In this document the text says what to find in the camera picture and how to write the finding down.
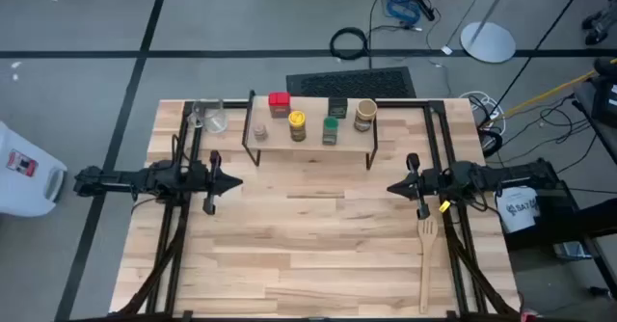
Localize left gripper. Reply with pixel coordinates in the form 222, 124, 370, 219
200, 150, 244, 216

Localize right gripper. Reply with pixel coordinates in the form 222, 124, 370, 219
387, 153, 433, 221

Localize tan-lid furikake jar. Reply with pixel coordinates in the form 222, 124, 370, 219
353, 98, 379, 133

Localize green-lid oregano glass jar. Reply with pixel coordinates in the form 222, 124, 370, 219
321, 116, 340, 147

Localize red smoked paprika tin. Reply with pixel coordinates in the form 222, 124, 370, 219
268, 92, 292, 120

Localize dark green pepper tin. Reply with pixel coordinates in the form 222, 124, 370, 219
327, 96, 349, 120

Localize wooden shelf black metal legs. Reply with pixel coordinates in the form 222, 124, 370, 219
241, 89, 379, 171

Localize wooden slotted spatula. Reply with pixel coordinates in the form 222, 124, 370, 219
416, 215, 440, 315

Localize glass measuring cup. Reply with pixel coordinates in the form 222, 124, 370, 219
187, 98, 228, 134

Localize white printed bag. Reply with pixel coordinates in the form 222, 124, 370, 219
495, 185, 541, 234

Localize black perforated floor panel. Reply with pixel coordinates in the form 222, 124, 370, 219
285, 66, 417, 99

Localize black side cart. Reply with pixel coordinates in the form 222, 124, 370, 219
500, 157, 617, 297

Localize grey round-base floor stand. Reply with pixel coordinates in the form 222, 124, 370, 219
460, 0, 518, 65

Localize black power strip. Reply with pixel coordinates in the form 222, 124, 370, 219
413, 0, 438, 23

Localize grey box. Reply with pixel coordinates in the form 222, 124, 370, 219
551, 241, 595, 261

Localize white plastic bin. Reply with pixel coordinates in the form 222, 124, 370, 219
0, 121, 68, 218

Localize black wheeled chair base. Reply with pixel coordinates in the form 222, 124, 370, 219
580, 0, 617, 46

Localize black aluminium table frame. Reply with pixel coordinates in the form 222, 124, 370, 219
118, 98, 520, 322

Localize white coiled cable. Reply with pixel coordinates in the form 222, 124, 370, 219
457, 90, 507, 138

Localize coiled black cable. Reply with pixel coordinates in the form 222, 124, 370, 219
329, 26, 370, 62

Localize yellow hose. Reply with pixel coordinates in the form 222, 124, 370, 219
481, 57, 617, 125

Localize blue coiled cable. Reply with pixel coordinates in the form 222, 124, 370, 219
385, 0, 422, 26

